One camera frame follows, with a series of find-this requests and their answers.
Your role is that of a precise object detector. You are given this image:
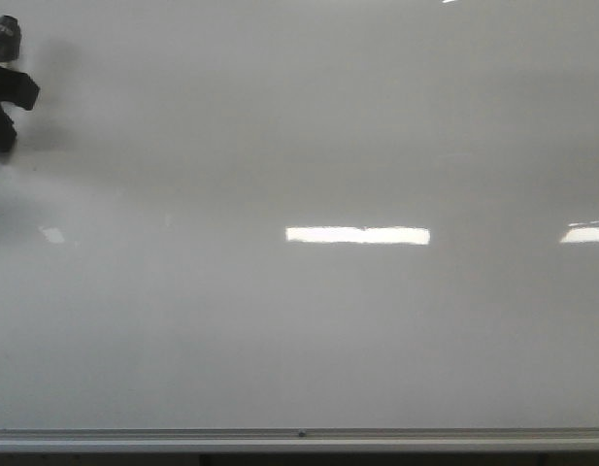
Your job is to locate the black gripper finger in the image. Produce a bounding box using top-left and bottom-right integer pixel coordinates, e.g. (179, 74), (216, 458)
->
(0, 104), (17, 152)
(0, 66), (40, 111)

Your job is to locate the aluminium whiteboard tray rail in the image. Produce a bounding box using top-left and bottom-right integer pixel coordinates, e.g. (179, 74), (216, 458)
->
(0, 428), (599, 454)

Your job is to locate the white whiteboard surface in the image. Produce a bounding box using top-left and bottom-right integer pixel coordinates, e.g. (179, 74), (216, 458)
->
(0, 1), (599, 429)

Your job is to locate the white marker with black cap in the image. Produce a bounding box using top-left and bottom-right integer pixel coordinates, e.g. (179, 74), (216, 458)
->
(0, 15), (22, 64)

